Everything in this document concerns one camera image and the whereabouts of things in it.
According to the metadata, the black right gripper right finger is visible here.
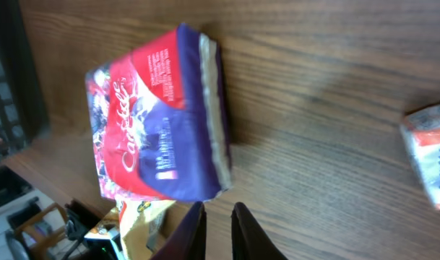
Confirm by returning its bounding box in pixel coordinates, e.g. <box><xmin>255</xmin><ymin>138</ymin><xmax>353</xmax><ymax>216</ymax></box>
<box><xmin>231</xmin><ymin>202</ymin><xmax>287</xmax><ymax>260</ymax></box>

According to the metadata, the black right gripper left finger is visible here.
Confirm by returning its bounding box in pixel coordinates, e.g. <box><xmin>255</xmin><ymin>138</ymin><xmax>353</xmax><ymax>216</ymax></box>
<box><xmin>151</xmin><ymin>201</ymin><xmax>207</xmax><ymax>260</ymax></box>

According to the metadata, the yellow snack packet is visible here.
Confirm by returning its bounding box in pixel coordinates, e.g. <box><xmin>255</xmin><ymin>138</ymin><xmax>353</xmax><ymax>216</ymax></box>
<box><xmin>115</xmin><ymin>200</ymin><xmax>175</xmax><ymax>260</ymax></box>

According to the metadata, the red purple pad packet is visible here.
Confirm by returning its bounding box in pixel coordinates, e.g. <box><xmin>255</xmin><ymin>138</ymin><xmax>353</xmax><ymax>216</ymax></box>
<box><xmin>85</xmin><ymin>24</ymin><xmax>232</xmax><ymax>202</ymax></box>

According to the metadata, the small orange white tissue pack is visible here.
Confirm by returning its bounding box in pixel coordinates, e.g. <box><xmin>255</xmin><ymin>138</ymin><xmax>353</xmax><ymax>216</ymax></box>
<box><xmin>400</xmin><ymin>103</ymin><xmax>440</xmax><ymax>210</ymax></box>

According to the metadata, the dark grey plastic basket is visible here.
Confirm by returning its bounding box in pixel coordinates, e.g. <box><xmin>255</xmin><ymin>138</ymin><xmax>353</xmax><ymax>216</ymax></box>
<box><xmin>0</xmin><ymin>0</ymin><xmax>51</xmax><ymax>162</ymax></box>

